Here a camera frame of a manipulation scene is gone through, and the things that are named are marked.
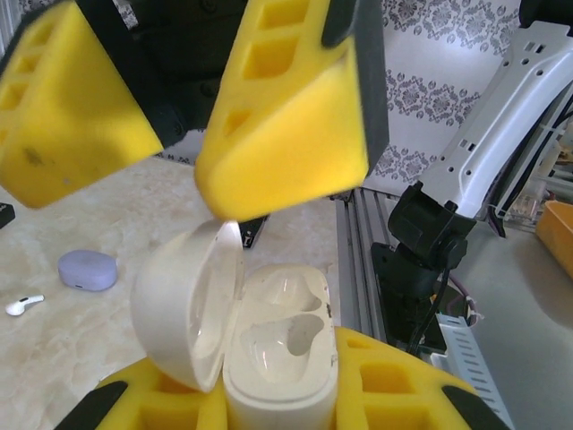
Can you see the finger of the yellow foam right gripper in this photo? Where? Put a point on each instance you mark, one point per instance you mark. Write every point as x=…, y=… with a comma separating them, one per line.
x=67, y=112
x=277, y=148

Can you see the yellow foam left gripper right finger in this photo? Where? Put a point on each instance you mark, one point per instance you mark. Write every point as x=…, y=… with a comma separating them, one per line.
x=403, y=394

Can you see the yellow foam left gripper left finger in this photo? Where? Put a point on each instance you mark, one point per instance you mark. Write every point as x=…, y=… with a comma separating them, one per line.
x=147, y=398

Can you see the white earbud charging case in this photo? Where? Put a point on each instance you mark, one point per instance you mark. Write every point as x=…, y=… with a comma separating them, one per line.
x=277, y=385

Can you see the purple earbud charging case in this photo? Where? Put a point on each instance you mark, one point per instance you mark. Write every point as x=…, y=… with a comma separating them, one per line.
x=87, y=271

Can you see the white stem earbud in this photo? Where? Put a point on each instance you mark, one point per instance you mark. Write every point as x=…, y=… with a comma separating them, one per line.
x=24, y=304

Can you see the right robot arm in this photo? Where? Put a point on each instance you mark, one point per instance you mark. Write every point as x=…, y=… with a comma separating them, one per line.
x=488, y=134

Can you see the yellow plastic bin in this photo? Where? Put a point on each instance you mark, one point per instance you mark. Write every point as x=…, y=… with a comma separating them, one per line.
x=557, y=233

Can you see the clear plastic box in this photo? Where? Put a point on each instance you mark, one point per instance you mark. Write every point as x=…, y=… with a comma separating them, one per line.
x=526, y=203

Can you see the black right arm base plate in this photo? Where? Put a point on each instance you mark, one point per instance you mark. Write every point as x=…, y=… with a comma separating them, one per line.
x=436, y=342

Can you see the aluminium extrusion frame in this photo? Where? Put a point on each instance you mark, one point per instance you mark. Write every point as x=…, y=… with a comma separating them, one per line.
x=358, y=251

